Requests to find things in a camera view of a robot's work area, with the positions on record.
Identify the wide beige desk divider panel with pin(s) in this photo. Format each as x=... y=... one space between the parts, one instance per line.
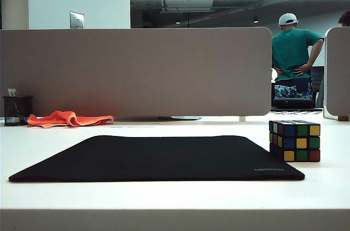
x=136 y=70

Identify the black pendant lamp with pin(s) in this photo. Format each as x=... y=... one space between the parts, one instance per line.
x=255 y=19

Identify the orange cloth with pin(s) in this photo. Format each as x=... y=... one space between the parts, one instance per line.
x=68 y=119

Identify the metal wall switch plate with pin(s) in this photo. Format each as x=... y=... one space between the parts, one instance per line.
x=76 y=20

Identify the brown wooden divider foot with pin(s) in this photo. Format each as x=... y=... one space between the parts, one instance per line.
x=343 y=118

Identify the white divider bracket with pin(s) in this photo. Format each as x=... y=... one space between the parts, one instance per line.
x=242 y=118

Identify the multicoloured Rubik's cube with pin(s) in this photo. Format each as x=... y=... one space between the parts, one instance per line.
x=298 y=143

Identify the black fabric mouse pad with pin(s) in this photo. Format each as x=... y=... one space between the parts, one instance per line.
x=153 y=160

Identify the narrow beige desk divider panel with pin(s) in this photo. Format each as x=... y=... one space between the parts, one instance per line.
x=339 y=72

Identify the black mesh pen holder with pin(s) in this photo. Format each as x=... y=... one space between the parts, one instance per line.
x=16 y=111

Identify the dark-haired person head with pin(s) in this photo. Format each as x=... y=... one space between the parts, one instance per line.
x=345 y=19

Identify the red LED sign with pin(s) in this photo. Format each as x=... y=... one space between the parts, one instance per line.
x=218 y=15

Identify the person in green shirt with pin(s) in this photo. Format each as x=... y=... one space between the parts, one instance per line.
x=292 y=50

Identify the white baseball cap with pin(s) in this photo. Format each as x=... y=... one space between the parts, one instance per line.
x=287 y=18

